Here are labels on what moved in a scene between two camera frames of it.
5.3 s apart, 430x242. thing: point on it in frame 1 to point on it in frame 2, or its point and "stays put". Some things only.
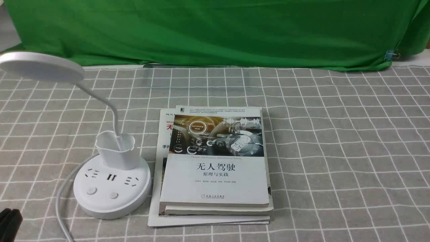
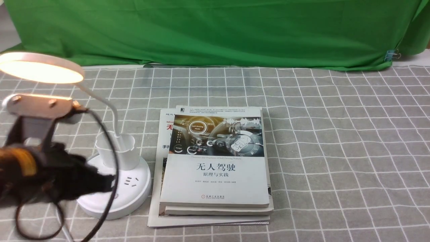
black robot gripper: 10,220 to 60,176
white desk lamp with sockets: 116,184 stays put
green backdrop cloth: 331,34 stays put
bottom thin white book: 157,187 stays put
